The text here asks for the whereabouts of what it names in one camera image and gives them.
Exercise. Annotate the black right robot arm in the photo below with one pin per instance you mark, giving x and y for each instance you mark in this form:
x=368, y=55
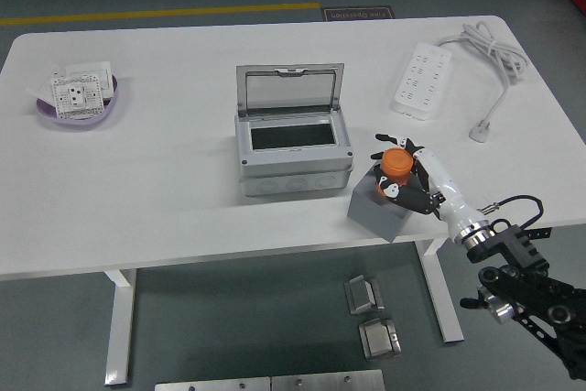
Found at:
x=508, y=244

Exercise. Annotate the white socket panel with holes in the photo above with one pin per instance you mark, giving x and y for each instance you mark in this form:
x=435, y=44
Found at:
x=75, y=93

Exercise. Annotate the small metal block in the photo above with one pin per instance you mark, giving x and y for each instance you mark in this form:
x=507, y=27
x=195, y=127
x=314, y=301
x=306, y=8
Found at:
x=377, y=340
x=361, y=297

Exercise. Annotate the grey cube with round hole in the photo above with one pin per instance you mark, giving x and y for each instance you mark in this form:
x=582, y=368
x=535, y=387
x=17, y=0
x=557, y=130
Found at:
x=371, y=217

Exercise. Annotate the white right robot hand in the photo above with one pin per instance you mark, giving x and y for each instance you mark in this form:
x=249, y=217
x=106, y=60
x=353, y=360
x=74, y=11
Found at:
x=441, y=180

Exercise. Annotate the orange cylinder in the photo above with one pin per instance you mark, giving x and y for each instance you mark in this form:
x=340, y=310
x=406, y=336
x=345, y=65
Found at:
x=397, y=162

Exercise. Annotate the grey junction box with lid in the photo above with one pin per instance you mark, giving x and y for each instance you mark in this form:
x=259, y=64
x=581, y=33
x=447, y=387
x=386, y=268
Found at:
x=293, y=166

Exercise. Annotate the white table leg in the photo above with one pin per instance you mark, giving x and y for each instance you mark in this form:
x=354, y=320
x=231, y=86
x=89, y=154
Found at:
x=441, y=295
x=120, y=318

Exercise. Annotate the white power strip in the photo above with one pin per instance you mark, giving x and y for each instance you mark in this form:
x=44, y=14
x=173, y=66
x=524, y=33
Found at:
x=421, y=79

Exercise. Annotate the flat metal plate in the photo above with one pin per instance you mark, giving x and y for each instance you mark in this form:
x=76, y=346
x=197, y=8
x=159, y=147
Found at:
x=210, y=385
x=327, y=382

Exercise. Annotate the plain white switch panel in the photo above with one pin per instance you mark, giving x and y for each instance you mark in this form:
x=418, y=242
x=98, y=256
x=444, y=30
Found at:
x=87, y=68

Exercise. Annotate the purple bowl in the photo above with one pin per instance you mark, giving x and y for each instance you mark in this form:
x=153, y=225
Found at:
x=78, y=122

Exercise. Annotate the brown floor sign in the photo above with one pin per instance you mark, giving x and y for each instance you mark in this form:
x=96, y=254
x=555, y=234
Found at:
x=357, y=14

